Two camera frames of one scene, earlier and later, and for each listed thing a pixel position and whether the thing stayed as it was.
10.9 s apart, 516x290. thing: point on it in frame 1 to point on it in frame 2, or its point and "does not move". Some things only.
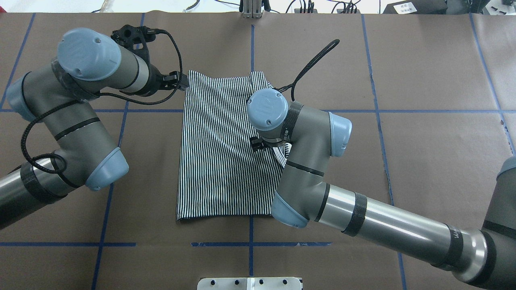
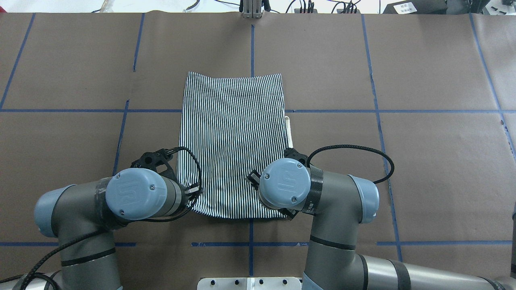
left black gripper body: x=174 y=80 to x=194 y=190
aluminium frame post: x=252 y=9 does not move
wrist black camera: x=135 y=38 to x=158 y=160
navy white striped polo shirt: x=220 y=173 does not move
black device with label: x=417 y=7 does not move
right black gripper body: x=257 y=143 to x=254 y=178
